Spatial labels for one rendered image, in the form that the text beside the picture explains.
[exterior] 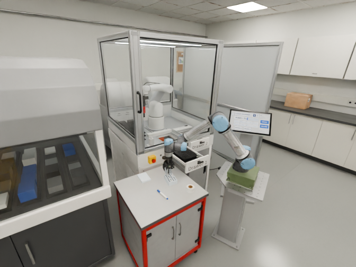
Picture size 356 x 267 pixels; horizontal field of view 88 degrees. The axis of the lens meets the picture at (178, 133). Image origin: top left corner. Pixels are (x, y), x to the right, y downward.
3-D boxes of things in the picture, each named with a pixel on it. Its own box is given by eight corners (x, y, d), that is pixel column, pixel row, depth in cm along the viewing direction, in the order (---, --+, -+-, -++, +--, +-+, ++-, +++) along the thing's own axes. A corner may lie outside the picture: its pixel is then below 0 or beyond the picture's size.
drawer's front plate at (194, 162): (208, 164, 186) (209, 154, 182) (186, 173, 171) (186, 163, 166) (207, 163, 188) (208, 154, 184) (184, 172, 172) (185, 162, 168)
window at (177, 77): (208, 131, 224) (216, 44, 188) (144, 148, 177) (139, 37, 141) (207, 131, 224) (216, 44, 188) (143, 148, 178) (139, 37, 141)
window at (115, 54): (136, 139, 172) (130, 36, 139) (136, 139, 172) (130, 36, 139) (109, 116, 237) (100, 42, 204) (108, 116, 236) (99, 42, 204)
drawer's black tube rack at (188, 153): (197, 160, 190) (198, 154, 188) (184, 165, 180) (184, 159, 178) (185, 151, 207) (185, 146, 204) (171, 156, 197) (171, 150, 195)
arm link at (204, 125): (219, 105, 159) (175, 135, 174) (221, 109, 149) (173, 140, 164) (227, 116, 162) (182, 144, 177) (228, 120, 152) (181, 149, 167)
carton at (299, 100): (309, 107, 395) (313, 94, 384) (303, 109, 376) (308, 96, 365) (289, 104, 424) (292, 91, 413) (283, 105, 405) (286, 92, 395)
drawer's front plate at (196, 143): (208, 145, 228) (209, 137, 223) (190, 151, 212) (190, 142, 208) (207, 144, 229) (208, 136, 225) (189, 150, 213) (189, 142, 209)
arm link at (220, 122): (254, 158, 162) (221, 108, 149) (259, 167, 149) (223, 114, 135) (241, 164, 166) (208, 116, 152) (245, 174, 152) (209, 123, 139)
